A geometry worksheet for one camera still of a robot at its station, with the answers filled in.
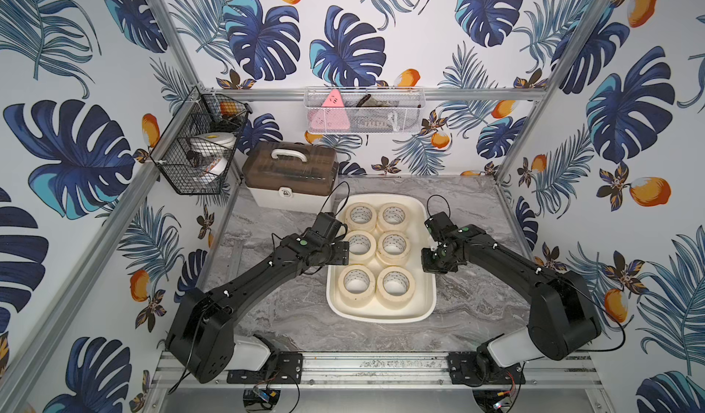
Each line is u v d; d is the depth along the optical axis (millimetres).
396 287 881
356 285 894
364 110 928
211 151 855
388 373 748
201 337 408
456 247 628
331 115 901
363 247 978
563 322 434
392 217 1035
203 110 922
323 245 635
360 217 1059
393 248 976
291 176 997
